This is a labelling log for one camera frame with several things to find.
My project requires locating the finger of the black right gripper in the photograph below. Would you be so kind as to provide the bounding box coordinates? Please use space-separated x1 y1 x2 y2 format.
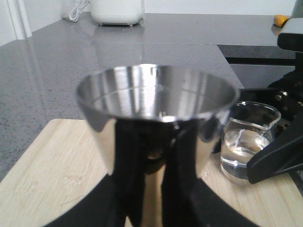
247 113 303 184

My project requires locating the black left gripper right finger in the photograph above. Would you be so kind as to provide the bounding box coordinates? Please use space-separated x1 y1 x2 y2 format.
162 125 256 227

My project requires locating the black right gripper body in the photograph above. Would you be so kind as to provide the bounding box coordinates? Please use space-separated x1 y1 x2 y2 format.
240 69 303 136

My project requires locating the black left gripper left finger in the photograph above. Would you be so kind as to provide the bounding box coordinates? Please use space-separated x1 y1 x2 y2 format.
48 120 145 227

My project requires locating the glass beaker with liquid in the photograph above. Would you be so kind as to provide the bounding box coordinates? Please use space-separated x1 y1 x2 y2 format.
220 101 281 186

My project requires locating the steel double jigger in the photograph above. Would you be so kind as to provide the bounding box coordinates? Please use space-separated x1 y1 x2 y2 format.
76 64 239 227

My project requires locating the wooden cutting board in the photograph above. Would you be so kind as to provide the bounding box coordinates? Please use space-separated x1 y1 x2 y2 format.
0 119 303 227

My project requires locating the orange object on counter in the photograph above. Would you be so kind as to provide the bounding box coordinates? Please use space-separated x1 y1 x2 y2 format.
273 14 289 27

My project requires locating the white appliance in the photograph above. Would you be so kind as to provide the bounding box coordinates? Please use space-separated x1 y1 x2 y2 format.
90 0 145 26

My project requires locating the white cable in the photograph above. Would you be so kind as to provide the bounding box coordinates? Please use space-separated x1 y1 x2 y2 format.
68 0 90 22

